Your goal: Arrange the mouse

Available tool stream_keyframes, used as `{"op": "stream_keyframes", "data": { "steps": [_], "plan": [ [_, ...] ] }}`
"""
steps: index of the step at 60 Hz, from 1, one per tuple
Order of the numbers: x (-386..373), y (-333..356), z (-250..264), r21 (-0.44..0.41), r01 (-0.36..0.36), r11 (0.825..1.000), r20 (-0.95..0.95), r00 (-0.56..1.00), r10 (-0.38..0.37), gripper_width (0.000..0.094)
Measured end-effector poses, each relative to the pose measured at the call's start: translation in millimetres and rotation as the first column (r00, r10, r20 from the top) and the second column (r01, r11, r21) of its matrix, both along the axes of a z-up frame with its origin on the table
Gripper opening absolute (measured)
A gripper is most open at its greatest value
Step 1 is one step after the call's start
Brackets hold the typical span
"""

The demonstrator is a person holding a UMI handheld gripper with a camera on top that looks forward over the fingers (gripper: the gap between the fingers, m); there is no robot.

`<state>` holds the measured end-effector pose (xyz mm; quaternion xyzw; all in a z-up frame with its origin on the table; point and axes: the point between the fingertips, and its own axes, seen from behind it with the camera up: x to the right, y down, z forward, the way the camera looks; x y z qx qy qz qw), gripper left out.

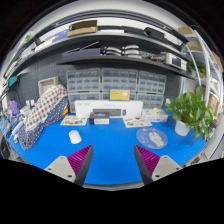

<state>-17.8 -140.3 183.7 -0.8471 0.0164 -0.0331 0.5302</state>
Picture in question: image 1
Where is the right grey drawer organizer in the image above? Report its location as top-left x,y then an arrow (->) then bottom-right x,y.
136,71 -> 166,108

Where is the grey drawer organizer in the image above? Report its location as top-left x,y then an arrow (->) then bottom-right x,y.
101,68 -> 138,100
136,71 -> 166,108
66,68 -> 100,113

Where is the white keyboard box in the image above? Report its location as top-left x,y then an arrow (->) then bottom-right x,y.
74,100 -> 143,118

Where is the yellow card box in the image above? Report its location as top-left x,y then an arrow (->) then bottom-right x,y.
109,89 -> 130,101

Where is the white woven basket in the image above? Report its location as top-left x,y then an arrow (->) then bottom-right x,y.
38,76 -> 59,96

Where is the white electronic device on shelf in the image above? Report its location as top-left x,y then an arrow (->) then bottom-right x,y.
165,53 -> 187,71

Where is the middle grey drawer organizer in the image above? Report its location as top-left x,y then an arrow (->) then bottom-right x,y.
101,68 -> 138,100

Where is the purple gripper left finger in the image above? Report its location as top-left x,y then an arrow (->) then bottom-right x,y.
45,145 -> 93,186

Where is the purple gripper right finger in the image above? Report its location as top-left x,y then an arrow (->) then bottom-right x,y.
134,145 -> 182,185

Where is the green potted plant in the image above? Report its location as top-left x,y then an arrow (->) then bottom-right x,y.
166,86 -> 213,140

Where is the dark flat box on shelf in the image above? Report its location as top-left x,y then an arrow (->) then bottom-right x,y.
62,42 -> 101,60

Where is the metal shelf unit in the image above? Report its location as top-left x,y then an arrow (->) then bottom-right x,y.
2,9 -> 224,101

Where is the left illustrated card sheet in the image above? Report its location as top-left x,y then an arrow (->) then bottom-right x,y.
61,115 -> 87,126

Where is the clear plastic container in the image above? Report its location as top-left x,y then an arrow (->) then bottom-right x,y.
142,108 -> 168,122

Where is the blue table mat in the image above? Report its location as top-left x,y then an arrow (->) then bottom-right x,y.
11,118 -> 207,185

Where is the left grey drawer organizer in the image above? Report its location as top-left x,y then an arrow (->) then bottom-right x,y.
66,68 -> 100,113

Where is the small black white box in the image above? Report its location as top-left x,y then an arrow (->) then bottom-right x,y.
89,112 -> 110,125

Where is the patterned fabric bag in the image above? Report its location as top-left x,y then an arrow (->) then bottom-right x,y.
18,84 -> 68,150

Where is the white computer mouse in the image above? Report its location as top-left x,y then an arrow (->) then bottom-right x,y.
69,130 -> 82,144

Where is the cardboard box on shelf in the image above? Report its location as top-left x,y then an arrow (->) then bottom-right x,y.
67,20 -> 98,37

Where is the illustrated card sheet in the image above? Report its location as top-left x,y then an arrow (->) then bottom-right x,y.
61,115 -> 87,126
124,118 -> 151,128

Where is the right illustrated card sheet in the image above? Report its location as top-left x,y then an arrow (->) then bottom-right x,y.
124,118 -> 151,128

